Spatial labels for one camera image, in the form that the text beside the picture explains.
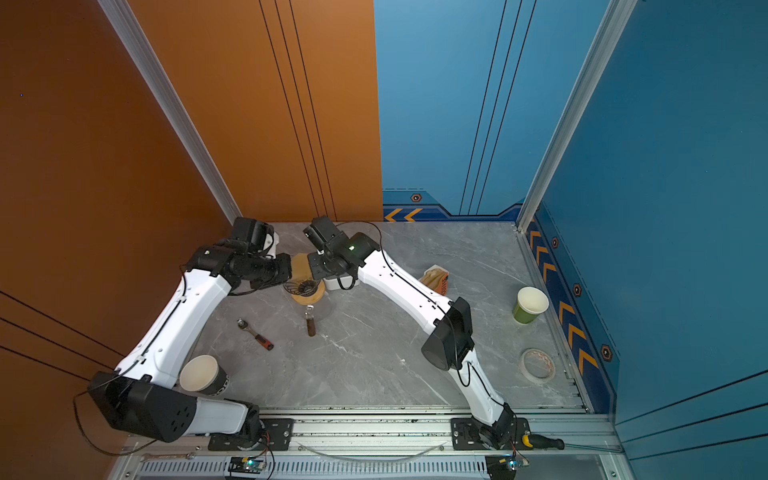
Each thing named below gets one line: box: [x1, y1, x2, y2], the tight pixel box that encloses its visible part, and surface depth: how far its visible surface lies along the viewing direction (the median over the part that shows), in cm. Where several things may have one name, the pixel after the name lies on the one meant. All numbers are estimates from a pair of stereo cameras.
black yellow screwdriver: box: [522, 434, 565, 450], surface depth 72 cm
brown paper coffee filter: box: [291, 253, 313, 283], surface depth 72 cm
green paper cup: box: [512, 286, 550, 324], surface depth 91 cm
